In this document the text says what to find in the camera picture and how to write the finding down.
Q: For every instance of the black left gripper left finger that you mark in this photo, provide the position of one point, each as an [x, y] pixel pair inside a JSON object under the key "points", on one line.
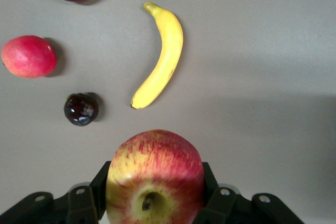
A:
{"points": [[78, 203]]}

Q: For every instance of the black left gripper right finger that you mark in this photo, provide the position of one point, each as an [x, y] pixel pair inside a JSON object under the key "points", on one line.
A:
{"points": [[225, 205]]}

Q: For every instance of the dark purple plum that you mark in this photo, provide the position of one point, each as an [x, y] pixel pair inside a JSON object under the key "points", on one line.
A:
{"points": [[80, 110]]}

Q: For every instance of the large table cover mat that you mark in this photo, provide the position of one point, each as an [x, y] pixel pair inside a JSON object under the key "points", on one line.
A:
{"points": [[262, 51]]}

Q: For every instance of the yellow banana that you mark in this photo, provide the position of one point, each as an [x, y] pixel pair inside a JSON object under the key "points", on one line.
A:
{"points": [[168, 51]]}

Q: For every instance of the red yellow striped apple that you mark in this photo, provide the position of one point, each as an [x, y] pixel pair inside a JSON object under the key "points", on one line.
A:
{"points": [[155, 171]]}

